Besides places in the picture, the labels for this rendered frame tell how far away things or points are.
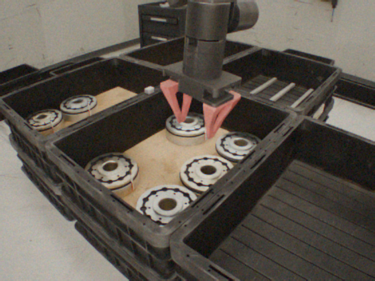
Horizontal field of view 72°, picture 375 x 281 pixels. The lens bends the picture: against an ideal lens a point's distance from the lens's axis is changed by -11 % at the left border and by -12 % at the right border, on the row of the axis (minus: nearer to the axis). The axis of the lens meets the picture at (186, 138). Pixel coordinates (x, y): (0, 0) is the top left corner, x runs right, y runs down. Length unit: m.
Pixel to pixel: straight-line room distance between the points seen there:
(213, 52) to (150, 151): 0.31
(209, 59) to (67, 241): 0.48
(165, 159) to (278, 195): 0.24
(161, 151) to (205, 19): 0.34
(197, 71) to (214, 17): 0.08
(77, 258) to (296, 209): 0.44
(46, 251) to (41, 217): 0.10
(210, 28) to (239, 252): 0.32
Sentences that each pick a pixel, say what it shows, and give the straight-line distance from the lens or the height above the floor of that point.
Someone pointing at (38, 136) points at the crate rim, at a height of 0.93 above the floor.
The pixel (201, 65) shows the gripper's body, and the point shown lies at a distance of 0.40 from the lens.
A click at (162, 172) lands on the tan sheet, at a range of 0.58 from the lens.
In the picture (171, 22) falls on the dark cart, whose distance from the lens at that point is 2.20.
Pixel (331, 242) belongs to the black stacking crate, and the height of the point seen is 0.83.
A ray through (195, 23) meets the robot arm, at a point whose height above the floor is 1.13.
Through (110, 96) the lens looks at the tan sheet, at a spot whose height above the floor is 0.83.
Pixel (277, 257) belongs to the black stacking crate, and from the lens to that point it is 0.46.
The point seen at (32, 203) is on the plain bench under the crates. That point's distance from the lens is 0.78.
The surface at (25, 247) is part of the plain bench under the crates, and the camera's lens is 0.69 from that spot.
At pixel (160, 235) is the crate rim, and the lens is 0.34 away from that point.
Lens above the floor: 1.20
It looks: 33 degrees down
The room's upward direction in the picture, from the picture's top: straight up
